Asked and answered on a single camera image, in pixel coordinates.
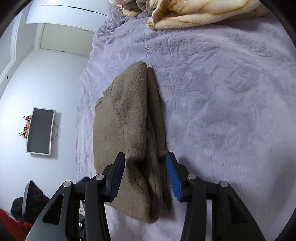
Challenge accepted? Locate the olive brown fuzzy sweater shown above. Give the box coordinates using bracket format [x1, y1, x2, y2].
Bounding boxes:
[93, 62, 171, 223]

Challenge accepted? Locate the white bedroom door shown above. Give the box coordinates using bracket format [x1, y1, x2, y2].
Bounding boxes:
[40, 24, 95, 57]

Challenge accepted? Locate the black gripper device on floor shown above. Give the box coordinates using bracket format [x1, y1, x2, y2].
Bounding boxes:
[21, 181, 64, 225]

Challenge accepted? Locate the red cloth on floor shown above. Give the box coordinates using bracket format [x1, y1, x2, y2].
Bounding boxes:
[0, 209, 32, 241]

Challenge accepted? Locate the lavender plush bed blanket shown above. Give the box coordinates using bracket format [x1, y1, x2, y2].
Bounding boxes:
[76, 5, 295, 240]

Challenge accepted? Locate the cream striped fleece blanket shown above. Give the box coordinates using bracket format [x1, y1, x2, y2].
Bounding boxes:
[109, 0, 269, 30]

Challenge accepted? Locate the wall mounted grey television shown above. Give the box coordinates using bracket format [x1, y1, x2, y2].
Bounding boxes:
[26, 108, 56, 156]

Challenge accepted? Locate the orange flower wall decoration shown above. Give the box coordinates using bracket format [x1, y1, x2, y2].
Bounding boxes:
[19, 115, 32, 138]

